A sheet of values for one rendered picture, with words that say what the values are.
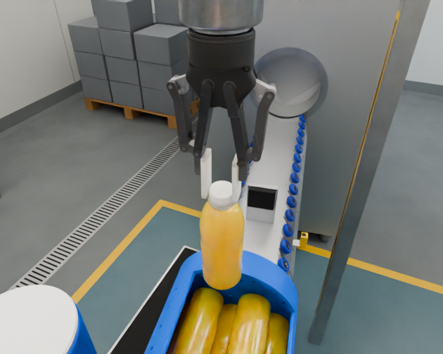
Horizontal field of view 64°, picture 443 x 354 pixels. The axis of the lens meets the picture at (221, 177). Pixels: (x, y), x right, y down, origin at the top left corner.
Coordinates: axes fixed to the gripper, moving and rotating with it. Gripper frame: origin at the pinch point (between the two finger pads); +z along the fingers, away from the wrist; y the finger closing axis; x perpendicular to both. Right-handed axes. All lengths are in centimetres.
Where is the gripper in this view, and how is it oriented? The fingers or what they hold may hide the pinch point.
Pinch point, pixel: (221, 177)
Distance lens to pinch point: 50.3
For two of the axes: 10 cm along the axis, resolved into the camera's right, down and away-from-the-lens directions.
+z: 0.0, 8.1, 5.9
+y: -9.7, -1.4, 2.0
